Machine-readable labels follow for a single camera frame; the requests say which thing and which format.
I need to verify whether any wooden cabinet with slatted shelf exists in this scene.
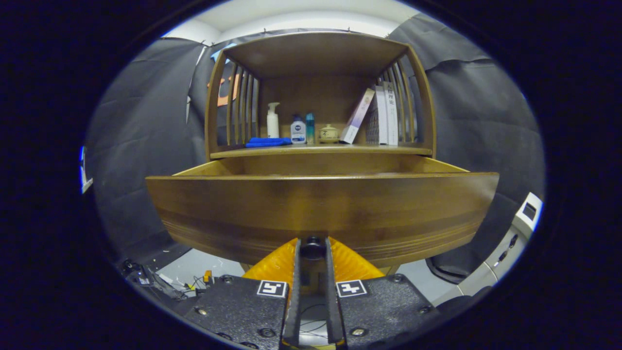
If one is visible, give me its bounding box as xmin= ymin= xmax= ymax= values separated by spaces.
xmin=204 ymin=32 xmax=437 ymax=278

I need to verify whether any purple cover book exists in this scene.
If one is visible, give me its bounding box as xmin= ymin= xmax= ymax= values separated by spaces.
xmin=339 ymin=87 xmax=376 ymax=145

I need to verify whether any white pump bottle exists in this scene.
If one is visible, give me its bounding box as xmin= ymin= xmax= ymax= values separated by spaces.
xmin=267 ymin=102 xmax=280 ymax=139

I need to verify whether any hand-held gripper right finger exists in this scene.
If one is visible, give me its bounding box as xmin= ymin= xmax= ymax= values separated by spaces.
xmin=325 ymin=237 xmax=442 ymax=350

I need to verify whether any patterned cover book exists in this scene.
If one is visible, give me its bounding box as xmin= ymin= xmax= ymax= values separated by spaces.
xmin=365 ymin=97 xmax=380 ymax=145

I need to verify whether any wooden drawer with dark knob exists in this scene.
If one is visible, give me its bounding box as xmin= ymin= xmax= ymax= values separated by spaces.
xmin=145 ymin=156 xmax=500 ymax=269

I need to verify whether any blue folded cloth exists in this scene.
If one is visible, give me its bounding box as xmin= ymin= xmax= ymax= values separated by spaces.
xmin=244 ymin=137 xmax=293 ymax=148

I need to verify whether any white appliance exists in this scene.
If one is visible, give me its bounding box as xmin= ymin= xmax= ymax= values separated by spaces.
xmin=457 ymin=192 xmax=544 ymax=298

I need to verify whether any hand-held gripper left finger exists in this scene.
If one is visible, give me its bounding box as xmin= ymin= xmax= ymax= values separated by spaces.
xmin=182 ymin=237 xmax=303 ymax=350

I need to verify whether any wooden countertop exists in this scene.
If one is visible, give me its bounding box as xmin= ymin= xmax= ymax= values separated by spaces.
xmin=210 ymin=144 xmax=433 ymax=160

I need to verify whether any white lotion bottle blue cap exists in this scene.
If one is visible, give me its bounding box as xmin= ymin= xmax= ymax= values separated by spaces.
xmin=290 ymin=115 xmax=307 ymax=145

